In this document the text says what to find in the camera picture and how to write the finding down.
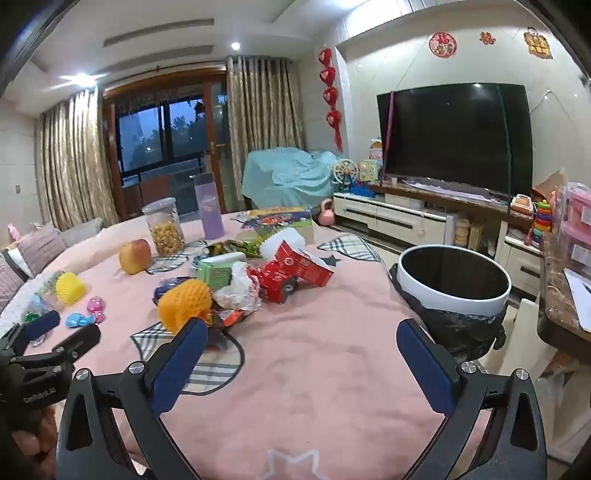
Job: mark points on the toy cash register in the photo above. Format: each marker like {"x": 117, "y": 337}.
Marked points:
{"x": 521, "y": 204}

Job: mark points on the white paper sheet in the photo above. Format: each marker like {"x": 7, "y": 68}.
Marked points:
{"x": 579, "y": 295}

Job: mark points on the ferris wheel toy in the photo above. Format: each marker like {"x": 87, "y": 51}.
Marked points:
{"x": 346, "y": 173}

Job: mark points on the yellow green toy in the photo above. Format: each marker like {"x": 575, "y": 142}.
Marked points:
{"x": 368, "y": 170}

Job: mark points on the purple bottle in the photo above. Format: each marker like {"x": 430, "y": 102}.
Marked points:
{"x": 208, "y": 207}

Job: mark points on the clear snack jar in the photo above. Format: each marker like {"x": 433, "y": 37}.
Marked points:
{"x": 164, "y": 230}

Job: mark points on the round colourful toy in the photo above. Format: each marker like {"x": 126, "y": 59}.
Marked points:
{"x": 375, "y": 150}

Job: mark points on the yellow spiky ball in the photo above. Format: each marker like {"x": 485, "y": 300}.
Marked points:
{"x": 70, "y": 287}

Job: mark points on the beige patterned curtain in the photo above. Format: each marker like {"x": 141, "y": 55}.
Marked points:
{"x": 265, "y": 124}
{"x": 74, "y": 161}

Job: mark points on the white trash bin black bag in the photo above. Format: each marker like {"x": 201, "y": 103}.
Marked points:
{"x": 443, "y": 300}

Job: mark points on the grey sofa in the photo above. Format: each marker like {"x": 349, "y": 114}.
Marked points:
{"x": 83, "y": 230}

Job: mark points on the orange foam fruit net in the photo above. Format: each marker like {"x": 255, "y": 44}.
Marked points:
{"x": 184, "y": 304}

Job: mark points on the pink plush toy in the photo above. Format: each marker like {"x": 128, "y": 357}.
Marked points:
{"x": 14, "y": 230}

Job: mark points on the pink storage box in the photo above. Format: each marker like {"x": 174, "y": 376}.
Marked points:
{"x": 575, "y": 205}
{"x": 575, "y": 251}

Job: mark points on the pink sofa cushion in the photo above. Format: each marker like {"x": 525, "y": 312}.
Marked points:
{"x": 39, "y": 249}

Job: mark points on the white TV cabinet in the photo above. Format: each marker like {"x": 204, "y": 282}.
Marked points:
{"x": 388, "y": 214}

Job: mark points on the white crumpled plastic bag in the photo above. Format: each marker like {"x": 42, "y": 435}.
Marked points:
{"x": 238, "y": 293}

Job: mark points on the yellow red wall sticker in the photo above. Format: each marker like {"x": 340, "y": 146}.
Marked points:
{"x": 538, "y": 42}

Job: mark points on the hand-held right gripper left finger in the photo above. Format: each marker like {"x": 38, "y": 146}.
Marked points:
{"x": 180, "y": 369}

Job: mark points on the person's left hand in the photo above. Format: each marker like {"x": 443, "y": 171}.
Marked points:
{"x": 39, "y": 434}

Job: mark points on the red heart hanging decoration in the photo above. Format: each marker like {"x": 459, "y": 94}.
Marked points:
{"x": 328, "y": 94}

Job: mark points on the red orange snack wrapper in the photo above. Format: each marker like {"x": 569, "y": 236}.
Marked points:
{"x": 226, "y": 319}

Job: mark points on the round red wall sticker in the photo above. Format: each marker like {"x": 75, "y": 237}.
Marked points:
{"x": 442, "y": 45}

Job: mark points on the wooden glass balcony door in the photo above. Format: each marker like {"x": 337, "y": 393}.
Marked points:
{"x": 157, "y": 134}

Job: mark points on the pink kettlebell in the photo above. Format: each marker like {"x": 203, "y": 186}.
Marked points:
{"x": 327, "y": 217}

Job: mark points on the teal covered armchair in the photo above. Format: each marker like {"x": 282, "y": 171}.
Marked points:
{"x": 286, "y": 177}

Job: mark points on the red carton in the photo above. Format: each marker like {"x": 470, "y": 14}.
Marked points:
{"x": 277, "y": 284}
{"x": 300, "y": 263}

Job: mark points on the white foam fruit net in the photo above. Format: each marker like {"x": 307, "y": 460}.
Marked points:
{"x": 281, "y": 240}

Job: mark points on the green box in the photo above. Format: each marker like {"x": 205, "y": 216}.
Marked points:
{"x": 214, "y": 274}

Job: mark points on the black television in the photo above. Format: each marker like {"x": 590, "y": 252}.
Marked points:
{"x": 457, "y": 134}

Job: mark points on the brown marble counter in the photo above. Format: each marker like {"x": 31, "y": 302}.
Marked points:
{"x": 556, "y": 295}

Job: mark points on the red yellow apple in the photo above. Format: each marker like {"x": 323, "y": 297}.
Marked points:
{"x": 135, "y": 256}

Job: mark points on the colourful book box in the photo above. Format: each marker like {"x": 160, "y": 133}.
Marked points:
{"x": 277, "y": 217}

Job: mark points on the pink small toy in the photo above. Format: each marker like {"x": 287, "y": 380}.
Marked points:
{"x": 94, "y": 304}

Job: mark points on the stack of plastic bowls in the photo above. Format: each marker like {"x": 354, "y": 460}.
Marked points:
{"x": 462, "y": 231}

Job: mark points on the blue small toy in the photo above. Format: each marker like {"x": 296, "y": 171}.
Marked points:
{"x": 76, "y": 320}

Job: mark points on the small red wall sticker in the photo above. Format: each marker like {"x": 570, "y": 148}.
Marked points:
{"x": 485, "y": 38}

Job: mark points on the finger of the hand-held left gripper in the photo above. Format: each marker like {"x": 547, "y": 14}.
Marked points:
{"x": 76, "y": 344}
{"x": 41, "y": 323}

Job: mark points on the blue wrapper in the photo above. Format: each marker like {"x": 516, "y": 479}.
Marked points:
{"x": 164, "y": 288}

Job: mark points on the pink blanket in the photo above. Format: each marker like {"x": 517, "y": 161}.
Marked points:
{"x": 300, "y": 360}

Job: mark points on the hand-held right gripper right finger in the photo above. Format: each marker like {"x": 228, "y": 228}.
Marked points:
{"x": 427, "y": 369}

